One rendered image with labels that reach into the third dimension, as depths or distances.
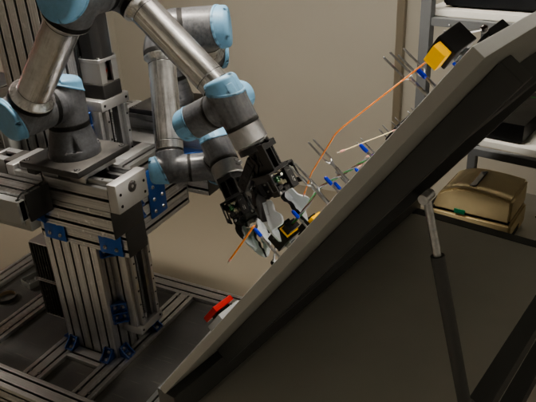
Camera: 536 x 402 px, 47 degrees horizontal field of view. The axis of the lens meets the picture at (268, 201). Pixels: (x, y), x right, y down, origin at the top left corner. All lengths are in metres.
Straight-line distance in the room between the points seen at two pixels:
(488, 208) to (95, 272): 1.41
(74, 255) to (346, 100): 2.09
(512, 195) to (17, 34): 1.69
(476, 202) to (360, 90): 1.68
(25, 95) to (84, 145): 0.25
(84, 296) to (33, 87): 1.03
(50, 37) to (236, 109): 0.50
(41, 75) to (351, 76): 2.48
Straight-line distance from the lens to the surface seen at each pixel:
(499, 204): 2.26
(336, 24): 3.75
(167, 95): 1.68
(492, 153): 2.11
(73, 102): 1.80
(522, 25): 0.81
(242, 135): 1.26
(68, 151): 1.83
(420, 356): 1.60
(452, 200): 2.31
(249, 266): 3.37
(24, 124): 1.70
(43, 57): 1.57
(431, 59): 1.02
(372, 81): 3.76
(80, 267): 2.37
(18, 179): 2.01
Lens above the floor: 1.84
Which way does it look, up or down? 27 degrees down
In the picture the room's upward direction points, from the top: 3 degrees counter-clockwise
